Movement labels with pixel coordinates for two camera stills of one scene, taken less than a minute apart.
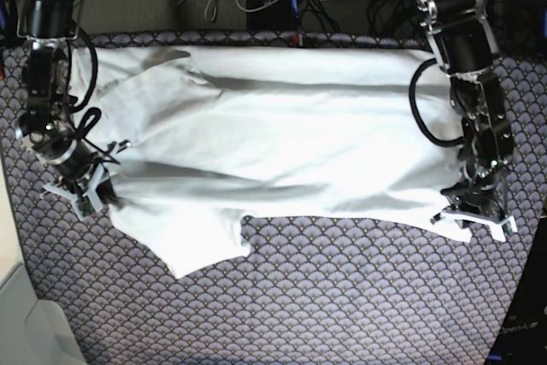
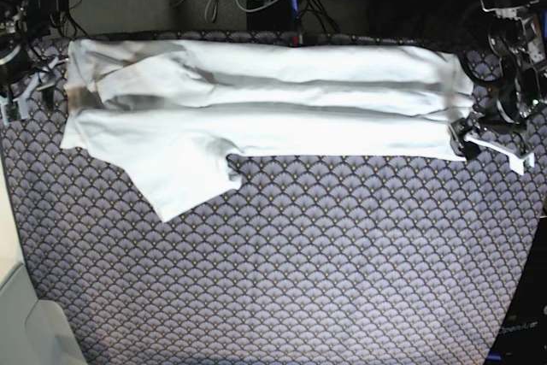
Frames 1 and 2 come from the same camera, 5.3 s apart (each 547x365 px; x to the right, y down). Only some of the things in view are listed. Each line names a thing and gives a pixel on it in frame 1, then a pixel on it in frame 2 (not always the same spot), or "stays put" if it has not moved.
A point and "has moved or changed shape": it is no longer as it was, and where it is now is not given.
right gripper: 485,185 to 504,128
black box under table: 274,16 stays put
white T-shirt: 202,139 has moved or changed shape
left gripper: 76,179 to 22,71
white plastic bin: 33,332 stays put
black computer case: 523,340 stays put
